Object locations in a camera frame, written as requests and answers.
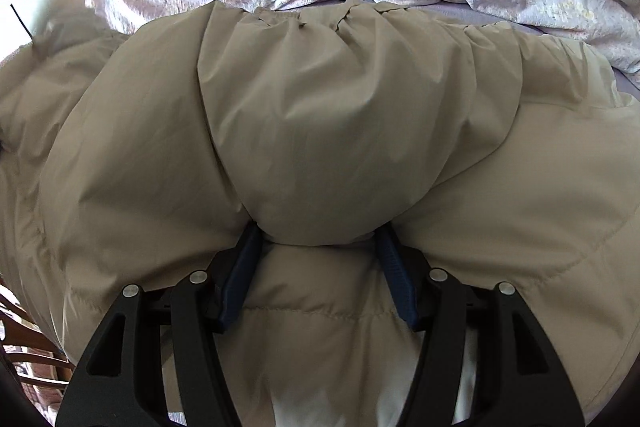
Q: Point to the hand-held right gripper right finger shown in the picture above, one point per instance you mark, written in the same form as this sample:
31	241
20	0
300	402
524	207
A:
400	279

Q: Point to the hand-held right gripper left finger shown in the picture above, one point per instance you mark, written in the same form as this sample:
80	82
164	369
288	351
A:
240	277

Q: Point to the beige puffer jacket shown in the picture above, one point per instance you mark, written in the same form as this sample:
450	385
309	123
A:
320	132

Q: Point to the dark wooden chair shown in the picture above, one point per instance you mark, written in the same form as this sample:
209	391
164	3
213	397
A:
37	341

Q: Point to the bed with lavender sheet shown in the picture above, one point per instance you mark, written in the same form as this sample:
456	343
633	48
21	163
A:
625	84

